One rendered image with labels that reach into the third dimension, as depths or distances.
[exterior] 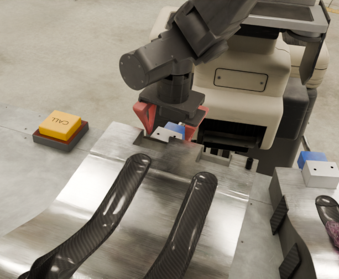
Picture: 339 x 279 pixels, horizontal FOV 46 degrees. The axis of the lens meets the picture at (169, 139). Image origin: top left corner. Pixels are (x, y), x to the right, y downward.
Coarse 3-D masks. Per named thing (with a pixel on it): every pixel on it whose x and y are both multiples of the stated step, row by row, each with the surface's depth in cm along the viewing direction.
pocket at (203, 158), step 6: (198, 156) 66; (204, 156) 67; (210, 156) 67; (216, 156) 67; (198, 162) 67; (204, 162) 68; (210, 162) 68; (216, 162) 67; (222, 162) 67; (228, 162) 66; (222, 168) 67
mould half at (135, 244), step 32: (128, 128) 69; (96, 160) 63; (160, 160) 63; (192, 160) 64; (256, 160) 65; (64, 192) 58; (96, 192) 58; (160, 192) 58; (224, 192) 59; (32, 224) 50; (64, 224) 52; (128, 224) 54; (160, 224) 54; (224, 224) 55; (0, 256) 43; (32, 256) 44; (96, 256) 46; (128, 256) 48; (192, 256) 50; (224, 256) 51
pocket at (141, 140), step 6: (138, 138) 68; (144, 138) 70; (150, 138) 70; (138, 144) 69; (144, 144) 70; (150, 144) 70; (156, 144) 70; (162, 144) 69; (156, 150) 69; (162, 150) 69
